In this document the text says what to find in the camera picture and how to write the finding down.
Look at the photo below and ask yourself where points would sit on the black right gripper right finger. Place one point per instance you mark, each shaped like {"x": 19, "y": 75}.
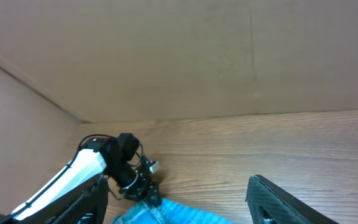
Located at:
{"x": 268, "y": 203}

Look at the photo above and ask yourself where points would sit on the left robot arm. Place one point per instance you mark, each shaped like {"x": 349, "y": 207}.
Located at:
{"x": 119, "y": 158}

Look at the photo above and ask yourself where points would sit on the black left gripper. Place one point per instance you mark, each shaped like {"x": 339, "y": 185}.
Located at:
{"x": 143, "y": 188}

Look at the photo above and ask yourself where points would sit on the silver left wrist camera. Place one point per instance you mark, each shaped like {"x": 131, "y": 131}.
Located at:
{"x": 153, "y": 166}

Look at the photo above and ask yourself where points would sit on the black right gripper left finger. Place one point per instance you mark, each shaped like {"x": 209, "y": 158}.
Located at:
{"x": 86, "y": 203}

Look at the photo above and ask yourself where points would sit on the light blue denim jeans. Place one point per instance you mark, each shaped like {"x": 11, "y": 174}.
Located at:
{"x": 168, "y": 212}

